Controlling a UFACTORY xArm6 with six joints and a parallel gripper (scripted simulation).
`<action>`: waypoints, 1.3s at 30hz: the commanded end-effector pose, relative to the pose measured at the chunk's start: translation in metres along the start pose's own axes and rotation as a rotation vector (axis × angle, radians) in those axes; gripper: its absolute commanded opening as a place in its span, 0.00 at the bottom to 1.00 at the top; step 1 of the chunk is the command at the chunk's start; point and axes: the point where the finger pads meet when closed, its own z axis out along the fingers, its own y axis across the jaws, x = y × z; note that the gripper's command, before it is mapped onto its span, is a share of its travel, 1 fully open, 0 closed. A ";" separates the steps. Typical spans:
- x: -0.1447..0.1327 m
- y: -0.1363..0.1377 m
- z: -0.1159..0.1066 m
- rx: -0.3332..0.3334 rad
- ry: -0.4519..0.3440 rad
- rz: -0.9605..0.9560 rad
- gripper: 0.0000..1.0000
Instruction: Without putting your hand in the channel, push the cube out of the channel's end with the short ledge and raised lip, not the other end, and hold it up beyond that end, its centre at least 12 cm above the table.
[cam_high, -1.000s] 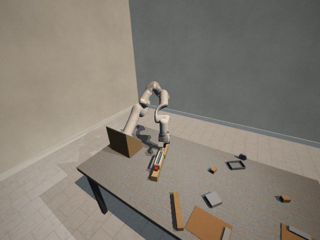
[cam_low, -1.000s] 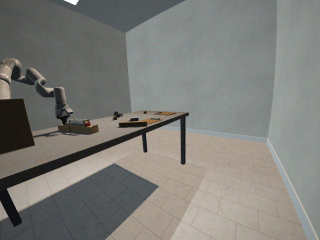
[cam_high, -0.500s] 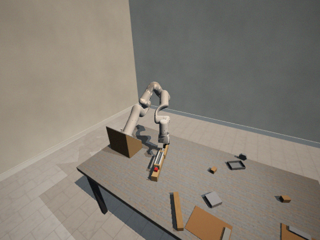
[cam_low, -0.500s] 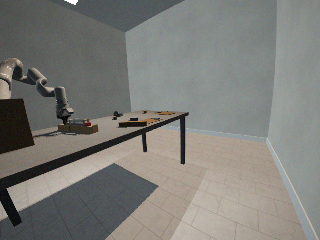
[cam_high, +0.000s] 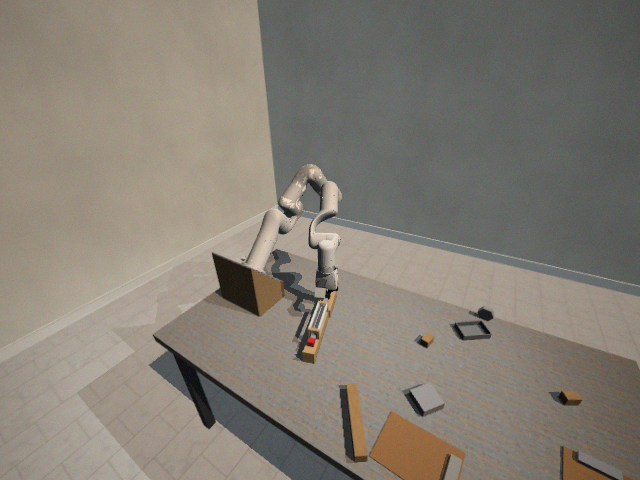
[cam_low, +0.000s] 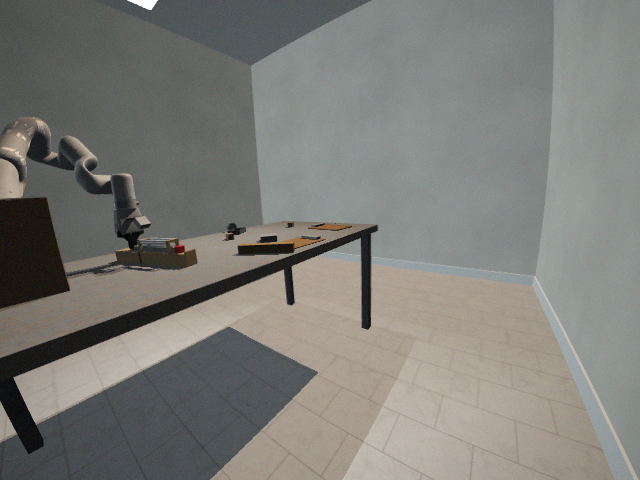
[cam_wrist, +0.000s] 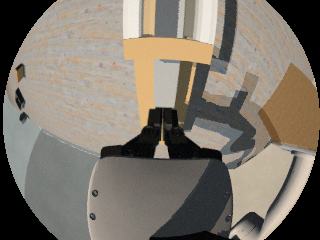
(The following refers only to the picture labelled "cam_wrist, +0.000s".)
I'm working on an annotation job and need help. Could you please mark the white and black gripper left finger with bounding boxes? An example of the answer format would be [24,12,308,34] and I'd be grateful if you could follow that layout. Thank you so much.
[100,107,163,158]

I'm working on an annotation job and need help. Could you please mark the white square stick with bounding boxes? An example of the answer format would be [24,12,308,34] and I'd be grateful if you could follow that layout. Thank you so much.
[154,59,180,108]

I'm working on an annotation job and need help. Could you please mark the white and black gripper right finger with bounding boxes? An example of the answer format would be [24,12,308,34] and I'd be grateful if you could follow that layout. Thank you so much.
[163,107,222,161]

